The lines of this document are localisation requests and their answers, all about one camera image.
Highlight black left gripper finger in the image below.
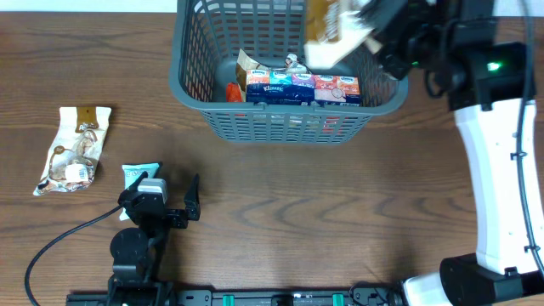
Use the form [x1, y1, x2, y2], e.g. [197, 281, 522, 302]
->
[184, 174, 200, 221]
[117, 172, 147, 205]

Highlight teal snack packet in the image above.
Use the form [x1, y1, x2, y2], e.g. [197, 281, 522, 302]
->
[119, 161, 167, 221]

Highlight beige nut snack bag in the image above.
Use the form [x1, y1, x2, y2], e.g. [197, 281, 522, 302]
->
[33, 106, 112, 196]

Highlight orange spaghetti packet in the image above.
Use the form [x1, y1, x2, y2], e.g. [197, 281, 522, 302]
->
[226, 82, 246, 103]

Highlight beige rice bag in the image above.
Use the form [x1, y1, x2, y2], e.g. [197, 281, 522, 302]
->
[235, 49, 311, 92]

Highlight blue tissue multipack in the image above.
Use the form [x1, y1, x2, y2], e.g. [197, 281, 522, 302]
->
[246, 70, 361, 106]

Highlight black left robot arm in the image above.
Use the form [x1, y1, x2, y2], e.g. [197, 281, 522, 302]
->
[106, 173, 201, 306]

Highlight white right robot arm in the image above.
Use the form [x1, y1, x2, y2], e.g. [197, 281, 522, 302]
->
[357, 0, 543, 305]

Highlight grey plastic basket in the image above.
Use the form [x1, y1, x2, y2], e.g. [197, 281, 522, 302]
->
[169, 0, 409, 144]

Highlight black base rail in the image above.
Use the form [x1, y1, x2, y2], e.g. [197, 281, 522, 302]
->
[65, 286, 406, 306]

